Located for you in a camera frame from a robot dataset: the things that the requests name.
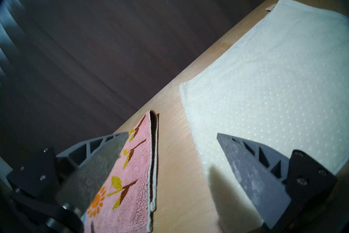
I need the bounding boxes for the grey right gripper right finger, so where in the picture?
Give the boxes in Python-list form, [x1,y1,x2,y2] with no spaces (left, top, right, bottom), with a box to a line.
[217,133,338,230]

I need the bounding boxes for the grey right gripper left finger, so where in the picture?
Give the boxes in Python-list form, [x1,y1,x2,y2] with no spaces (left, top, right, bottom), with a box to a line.
[6,131,129,233]

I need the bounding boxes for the colourful sun print towel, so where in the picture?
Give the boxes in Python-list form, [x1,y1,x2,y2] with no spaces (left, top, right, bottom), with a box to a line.
[82,110,159,233]

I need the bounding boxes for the cream dotted towel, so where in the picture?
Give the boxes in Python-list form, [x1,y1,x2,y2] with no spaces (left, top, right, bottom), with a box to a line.
[179,0,349,231]

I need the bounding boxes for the beige pleated curtain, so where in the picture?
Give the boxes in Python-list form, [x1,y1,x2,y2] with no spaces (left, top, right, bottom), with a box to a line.
[0,0,300,154]

